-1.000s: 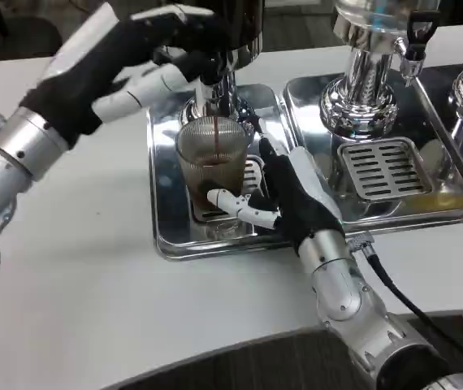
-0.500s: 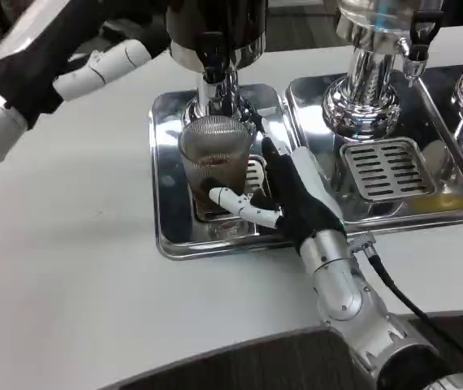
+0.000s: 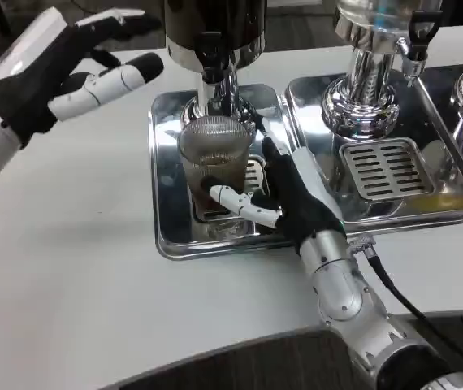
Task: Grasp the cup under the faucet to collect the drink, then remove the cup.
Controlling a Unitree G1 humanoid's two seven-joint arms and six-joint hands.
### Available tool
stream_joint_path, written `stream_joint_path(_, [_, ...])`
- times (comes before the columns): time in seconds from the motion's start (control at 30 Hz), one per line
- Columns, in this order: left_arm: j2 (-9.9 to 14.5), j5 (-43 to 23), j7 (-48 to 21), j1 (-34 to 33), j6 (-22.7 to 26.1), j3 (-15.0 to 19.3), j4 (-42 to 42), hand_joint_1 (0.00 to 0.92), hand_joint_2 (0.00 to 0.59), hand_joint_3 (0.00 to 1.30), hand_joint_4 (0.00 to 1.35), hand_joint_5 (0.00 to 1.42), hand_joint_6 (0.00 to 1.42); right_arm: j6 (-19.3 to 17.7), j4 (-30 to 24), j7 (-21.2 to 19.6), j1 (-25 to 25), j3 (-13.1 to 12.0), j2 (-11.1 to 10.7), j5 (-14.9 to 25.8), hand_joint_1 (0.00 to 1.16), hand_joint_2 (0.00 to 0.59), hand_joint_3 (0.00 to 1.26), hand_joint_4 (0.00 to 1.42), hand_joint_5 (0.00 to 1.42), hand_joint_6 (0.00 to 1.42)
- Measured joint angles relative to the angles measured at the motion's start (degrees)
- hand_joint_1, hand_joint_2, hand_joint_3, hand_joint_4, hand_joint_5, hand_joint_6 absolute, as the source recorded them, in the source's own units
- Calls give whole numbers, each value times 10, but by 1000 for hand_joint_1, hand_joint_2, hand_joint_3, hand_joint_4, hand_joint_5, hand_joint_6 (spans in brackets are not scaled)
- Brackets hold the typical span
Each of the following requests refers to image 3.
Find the dark robot torso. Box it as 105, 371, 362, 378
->
105, 312, 463, 390

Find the drink dispenser with dark liquid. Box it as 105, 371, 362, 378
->
162, 0, 267, 135

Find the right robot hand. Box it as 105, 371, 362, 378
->
201, 115, 346, 257

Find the drink dispenser with clear tank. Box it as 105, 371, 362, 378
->
321, 0, 444, 141

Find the clear ribbed glass cup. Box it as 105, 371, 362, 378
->
177, 115, 253, 220

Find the black forked tap lever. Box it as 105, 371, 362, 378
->
409, 10, 439, 60

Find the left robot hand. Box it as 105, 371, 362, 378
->
0, 6, 166, 150

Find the steel drip tray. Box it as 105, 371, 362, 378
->
146, 83, 309, 261
284, 67, 463, 224
413, 64, 463, 223

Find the slotted steel drip grid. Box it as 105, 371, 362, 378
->
244, 157, 268, 194
339, 136, 435, 201

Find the black dispenser tap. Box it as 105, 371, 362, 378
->
198, 32, 221, 85

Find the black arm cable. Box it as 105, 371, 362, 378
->
348, 236, 439, 330

